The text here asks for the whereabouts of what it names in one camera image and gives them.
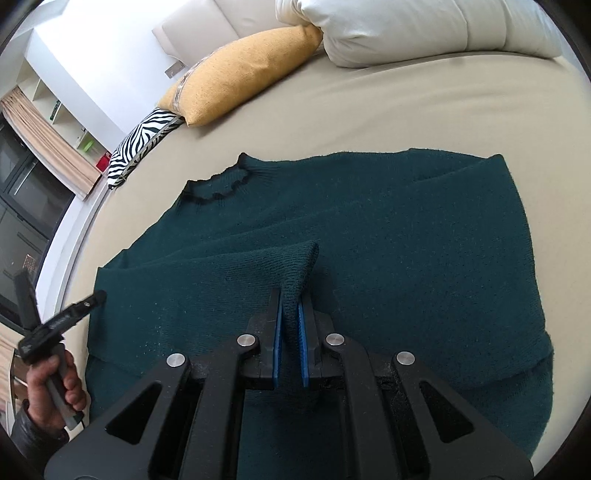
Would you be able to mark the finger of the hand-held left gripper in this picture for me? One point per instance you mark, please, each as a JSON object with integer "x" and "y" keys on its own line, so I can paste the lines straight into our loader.
{"x": 83, "y": 307}
{"x": 24, "y": 295}

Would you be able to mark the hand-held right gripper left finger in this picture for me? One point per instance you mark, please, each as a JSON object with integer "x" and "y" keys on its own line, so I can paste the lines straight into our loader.
{"x": 277, "y": 344}

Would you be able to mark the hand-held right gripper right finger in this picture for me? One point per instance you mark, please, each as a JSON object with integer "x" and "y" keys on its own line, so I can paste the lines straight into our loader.
{"x": 303, "y": 346}

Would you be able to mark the dark green sweater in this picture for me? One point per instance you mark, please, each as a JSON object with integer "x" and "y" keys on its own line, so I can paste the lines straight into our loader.
{"x": 369, "y": 240}

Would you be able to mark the person's left forearm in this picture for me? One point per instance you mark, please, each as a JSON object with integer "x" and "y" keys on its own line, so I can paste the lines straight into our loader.
{"x": 34, "y": 438}

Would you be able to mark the person's left hand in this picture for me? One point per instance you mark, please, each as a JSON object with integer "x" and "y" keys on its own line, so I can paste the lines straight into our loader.
{"x": 46, "y": 392}

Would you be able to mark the dark window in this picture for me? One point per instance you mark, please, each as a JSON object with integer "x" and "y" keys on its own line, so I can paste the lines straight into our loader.
{"x": 23, "y": 221}

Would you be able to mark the red box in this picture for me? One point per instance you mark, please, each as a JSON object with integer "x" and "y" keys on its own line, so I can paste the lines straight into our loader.
{"x": 102, "y": 164}

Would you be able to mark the beige curtain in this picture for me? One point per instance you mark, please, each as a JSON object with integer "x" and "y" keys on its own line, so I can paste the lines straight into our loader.
{"x": 51, "y": 138}

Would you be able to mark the green plastic container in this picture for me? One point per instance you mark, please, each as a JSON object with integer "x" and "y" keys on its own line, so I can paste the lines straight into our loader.
{"x": 86, "y": 144}

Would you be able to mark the zebra striped pillow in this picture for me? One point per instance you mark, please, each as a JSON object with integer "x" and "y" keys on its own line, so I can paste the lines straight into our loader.
{"x": 138, "y": 143}

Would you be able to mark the beige bed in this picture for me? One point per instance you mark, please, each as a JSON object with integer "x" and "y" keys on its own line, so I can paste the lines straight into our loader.
{"x": 360, "y": 110}

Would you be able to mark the yellow pillow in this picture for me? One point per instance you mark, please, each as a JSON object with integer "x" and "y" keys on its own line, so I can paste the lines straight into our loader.
{"x": 240, "y": 74}

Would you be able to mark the white duvet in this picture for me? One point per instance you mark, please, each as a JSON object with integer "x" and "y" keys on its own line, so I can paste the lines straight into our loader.
{"x": 415, "y": 27}

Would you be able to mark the white wall shelf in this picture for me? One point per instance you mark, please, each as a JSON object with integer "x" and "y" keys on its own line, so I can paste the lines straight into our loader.
{"x": 55, "y": 101}

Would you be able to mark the wall socket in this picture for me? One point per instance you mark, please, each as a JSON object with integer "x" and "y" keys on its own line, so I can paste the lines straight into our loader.
{"x": 173, "y": 70}

